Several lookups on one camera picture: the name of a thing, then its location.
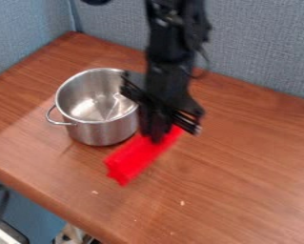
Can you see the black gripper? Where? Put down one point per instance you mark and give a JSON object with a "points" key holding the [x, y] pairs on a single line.
{"points": [[166, 104]]}

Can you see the metal pot with handles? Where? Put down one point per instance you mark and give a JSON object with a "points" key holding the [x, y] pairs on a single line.
{"points": [[90, 107]]}

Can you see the red plastic block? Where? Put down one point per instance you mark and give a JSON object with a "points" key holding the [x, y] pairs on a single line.
{"points": [[136, 155]]}

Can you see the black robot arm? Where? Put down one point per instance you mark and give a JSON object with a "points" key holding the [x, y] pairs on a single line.
{"points": [[180, 31]]}

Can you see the light object under table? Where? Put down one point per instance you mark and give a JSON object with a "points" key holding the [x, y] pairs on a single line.
{"points": [[72, 235]]}

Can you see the black and white chair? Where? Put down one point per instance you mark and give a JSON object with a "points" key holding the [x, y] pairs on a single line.
{"points": [[18, 237]]}

